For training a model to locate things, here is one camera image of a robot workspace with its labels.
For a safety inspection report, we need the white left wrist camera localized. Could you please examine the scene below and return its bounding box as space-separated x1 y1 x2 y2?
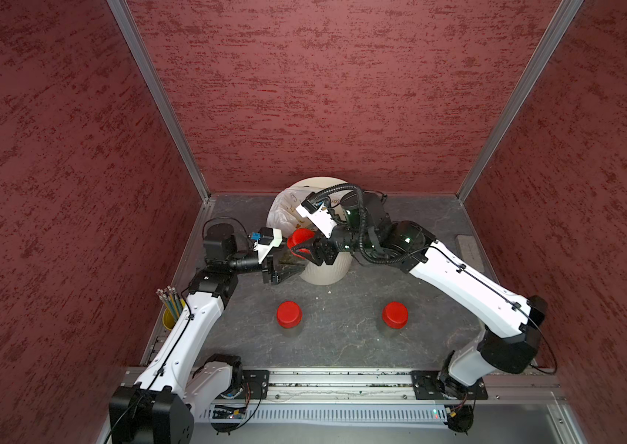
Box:
251 227 283 264

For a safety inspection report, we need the white printed bin liner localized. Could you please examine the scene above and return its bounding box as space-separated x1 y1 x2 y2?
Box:
265 186 318 238

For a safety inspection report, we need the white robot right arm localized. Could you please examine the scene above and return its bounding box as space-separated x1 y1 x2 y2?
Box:
288 220 547 399

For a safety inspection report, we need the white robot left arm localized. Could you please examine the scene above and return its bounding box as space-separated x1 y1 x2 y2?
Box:
104 223 288 443

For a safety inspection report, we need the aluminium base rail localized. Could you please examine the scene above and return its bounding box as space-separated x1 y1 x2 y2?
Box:
190 365 567 403

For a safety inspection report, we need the cream plastic trash bin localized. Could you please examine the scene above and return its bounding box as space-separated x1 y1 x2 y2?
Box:
295 177 353 286

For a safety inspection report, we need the red lid jar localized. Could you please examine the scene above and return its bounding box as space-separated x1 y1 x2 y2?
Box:
287 228 316 263
379 302 409 336
276 301 304 337

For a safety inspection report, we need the black corrugated cable conduit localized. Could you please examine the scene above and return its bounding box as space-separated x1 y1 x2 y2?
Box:
301 182 403 266

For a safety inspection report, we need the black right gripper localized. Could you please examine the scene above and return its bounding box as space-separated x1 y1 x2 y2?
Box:
294 210 379 263

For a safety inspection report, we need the grey rectangular pad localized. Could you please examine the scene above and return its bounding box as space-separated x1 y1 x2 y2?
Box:
455 235 486 273

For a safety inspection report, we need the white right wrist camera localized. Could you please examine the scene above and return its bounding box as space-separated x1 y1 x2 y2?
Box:
296 200 339 239

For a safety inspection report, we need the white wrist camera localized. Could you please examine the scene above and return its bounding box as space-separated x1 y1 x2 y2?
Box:
251 227 283 264
296 200 339 239

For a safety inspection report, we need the yellow pencil cup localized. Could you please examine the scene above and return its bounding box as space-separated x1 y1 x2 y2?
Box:
156 286 185 330

